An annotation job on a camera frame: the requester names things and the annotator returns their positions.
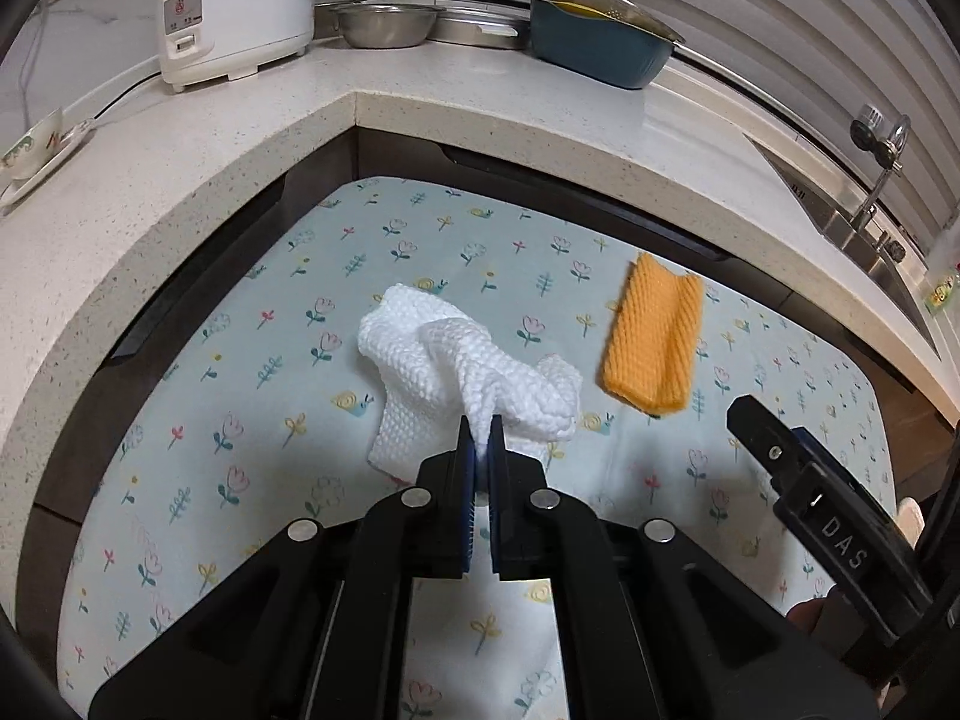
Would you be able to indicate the floral bowl on saucer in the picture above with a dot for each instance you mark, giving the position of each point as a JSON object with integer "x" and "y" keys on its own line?
{"x": 52, "y": 161}

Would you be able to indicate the stainless steel sink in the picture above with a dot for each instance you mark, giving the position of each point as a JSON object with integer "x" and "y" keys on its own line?
{"x": 847, "y": 225}

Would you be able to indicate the folded orange cloth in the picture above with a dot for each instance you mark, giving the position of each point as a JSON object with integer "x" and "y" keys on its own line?
{"x": 652, "y": 337}

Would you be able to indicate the floral ceramic bowl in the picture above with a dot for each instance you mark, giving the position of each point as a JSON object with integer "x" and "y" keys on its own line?
{"x": 34, "y": 142}

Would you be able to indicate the blue plastic basin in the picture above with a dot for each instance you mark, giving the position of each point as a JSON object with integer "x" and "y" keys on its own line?
{"x": 592, "y": 56}

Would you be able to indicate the floral light green tablecloth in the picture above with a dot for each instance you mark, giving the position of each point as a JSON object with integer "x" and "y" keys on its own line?
{"x": 262, "y": 405}

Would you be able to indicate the green dish soap bottle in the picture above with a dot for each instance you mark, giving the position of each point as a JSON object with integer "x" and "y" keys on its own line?
{"x": 942, "y": 289}

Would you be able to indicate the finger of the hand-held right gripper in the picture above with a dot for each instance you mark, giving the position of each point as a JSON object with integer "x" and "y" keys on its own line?
{"x": 772, "y": 442}

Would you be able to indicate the grey window shutter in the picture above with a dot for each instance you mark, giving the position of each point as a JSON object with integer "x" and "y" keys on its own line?
{"x": 750, "y": 7}

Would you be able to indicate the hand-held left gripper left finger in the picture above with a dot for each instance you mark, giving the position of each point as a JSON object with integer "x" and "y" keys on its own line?
{"x": 466, "y": 469}

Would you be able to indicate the white woven cloth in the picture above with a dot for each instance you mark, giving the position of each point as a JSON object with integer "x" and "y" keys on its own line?
{"x": 450, "y": 360}

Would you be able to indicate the chrome kitchen faucet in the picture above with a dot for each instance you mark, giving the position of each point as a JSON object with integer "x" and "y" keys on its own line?
{"x": 881, "y": 157}

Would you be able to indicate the flat stainless steel pan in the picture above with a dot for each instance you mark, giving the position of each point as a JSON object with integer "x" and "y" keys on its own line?
{"x": 480, "y": 28}

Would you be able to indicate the stainless steel bowl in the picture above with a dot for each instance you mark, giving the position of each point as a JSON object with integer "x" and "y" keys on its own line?
{"x": 386, "y": 26}

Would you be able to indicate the white rice cooker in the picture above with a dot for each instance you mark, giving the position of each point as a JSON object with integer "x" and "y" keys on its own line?
{"x": 240, "y": 15}

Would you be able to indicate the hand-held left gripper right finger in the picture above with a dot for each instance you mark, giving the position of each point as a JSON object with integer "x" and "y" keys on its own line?
{"x": 495, "y": 469}

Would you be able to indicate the stainless steel colander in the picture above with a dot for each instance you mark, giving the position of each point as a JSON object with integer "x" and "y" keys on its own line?
{"x": 630, "y": 7}

